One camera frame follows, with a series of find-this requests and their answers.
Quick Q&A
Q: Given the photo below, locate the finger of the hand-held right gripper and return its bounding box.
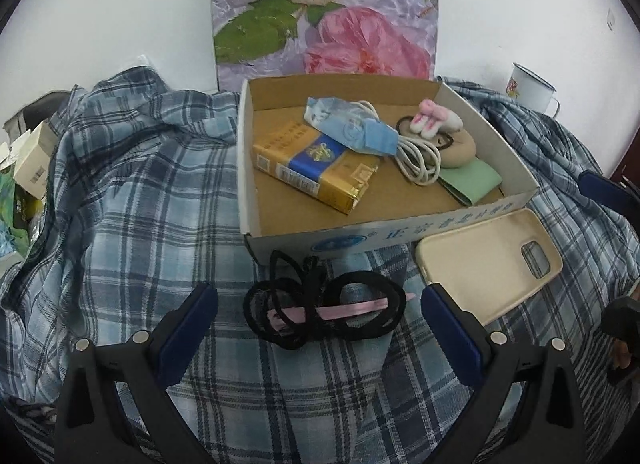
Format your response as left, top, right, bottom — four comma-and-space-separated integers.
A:
577, 170, 635, 219

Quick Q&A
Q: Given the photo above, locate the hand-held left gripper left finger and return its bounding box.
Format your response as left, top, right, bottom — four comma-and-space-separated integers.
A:
54, 281, 219, 464

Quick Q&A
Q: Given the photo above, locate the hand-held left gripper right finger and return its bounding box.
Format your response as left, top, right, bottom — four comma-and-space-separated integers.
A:
421, 283, 586, 464

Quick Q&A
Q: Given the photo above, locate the bundle of black hair ties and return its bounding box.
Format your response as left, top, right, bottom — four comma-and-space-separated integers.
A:
243, 249, 408, 350

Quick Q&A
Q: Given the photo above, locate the cardboard box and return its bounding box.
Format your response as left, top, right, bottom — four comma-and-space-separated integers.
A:
237, 74, 540, 261

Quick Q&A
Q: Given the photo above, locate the beige round silicone cover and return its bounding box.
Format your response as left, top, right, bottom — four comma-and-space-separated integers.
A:
430, 128, 478, 169

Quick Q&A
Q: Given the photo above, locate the white charging cable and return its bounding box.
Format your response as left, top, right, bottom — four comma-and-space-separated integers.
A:
345, 100, 443, 188

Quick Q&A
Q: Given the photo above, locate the pink bunny hair tie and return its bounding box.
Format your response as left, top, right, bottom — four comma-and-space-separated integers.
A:
396, 98, 462, 139

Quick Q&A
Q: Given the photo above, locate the blue tissue packet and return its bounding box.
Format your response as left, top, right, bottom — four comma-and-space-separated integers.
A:
303, 96, 399, 157

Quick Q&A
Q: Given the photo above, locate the person's right hand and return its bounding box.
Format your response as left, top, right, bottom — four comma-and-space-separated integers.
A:
611, 338, 635, 371

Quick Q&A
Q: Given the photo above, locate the beige phone case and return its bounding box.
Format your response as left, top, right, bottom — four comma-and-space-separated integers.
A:
415, 208, 564, 327

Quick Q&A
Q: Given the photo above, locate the white enamel mug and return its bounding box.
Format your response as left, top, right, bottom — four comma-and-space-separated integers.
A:
506, 62, 561, 117

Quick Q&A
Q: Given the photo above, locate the blue plaid shirt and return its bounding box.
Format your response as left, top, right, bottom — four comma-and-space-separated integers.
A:
0, 68, 640, 464

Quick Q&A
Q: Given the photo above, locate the gold and blue cigarette pack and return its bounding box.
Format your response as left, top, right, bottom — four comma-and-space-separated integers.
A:
251, 123, 379, 215

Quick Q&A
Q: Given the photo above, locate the small white carton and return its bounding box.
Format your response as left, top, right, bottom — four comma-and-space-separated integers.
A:
12, 121, 58, 199

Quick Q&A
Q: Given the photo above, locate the dark grey bag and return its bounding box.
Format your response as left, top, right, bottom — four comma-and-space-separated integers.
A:
2, 91, 71, 137

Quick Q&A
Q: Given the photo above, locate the flower painting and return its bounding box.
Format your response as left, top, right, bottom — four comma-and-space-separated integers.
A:
209, 0, 441, 92

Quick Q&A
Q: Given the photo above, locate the pink strap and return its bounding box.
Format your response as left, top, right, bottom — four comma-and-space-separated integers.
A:
267, 292, 417, 332

